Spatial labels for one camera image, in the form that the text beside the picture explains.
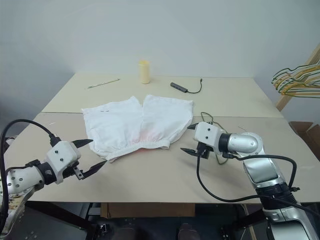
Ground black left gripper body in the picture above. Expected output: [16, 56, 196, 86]
[60, 160, 85, 181]

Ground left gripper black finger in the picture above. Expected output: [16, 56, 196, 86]
[70, 138, 94, 149]
[81, 160, 109, 181]

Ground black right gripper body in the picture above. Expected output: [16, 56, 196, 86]
[195, 141, 215, 160]

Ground white shorts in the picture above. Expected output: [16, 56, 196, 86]
[81, 94, 195, 164]

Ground black panel with white dots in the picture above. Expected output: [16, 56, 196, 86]
[7, 207, 87, 240]

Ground thin stick with green end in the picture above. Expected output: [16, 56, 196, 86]
[87, 78, 120, 89]

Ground flat brown cardboard sheet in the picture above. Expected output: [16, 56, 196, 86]
[99, 202, 196, 219]

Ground pale yellow cylindrical bottle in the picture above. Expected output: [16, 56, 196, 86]
[137, 59, 152, 85]

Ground wooden clothes rack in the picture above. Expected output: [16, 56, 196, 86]
[275, 41, 320, 111]

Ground open brown cardboard box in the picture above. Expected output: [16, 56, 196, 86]
[288, 121, 320, 161]

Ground thin olive wire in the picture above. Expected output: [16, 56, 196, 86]
[200, 111, 227, 166]

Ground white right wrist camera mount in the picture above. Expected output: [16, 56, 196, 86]
[193, 121, 225, 152]

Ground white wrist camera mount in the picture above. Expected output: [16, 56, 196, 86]
[45, 141, 82, 185]
[193, 121, 225, 152]

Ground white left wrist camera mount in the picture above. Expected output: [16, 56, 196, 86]
[45, 141, 82, 185]

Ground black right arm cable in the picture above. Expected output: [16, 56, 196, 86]
[196, 152, 320, 213]

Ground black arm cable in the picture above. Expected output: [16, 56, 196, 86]
[196, 152, 320, 213]
[0, 119, 62, 218]

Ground small black cable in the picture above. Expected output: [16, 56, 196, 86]
[170, 77, 204, 95]

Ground black metal table frame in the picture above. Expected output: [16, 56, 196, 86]
[24, 201, 266, 240]

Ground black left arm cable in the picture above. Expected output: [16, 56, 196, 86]
[0, 119, 62, 218]

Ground bunch of wire hangers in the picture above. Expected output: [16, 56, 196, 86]
[274, 67, 320, 97]

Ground yellow wire hanger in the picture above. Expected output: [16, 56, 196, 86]
[273, 66, 320, 93]

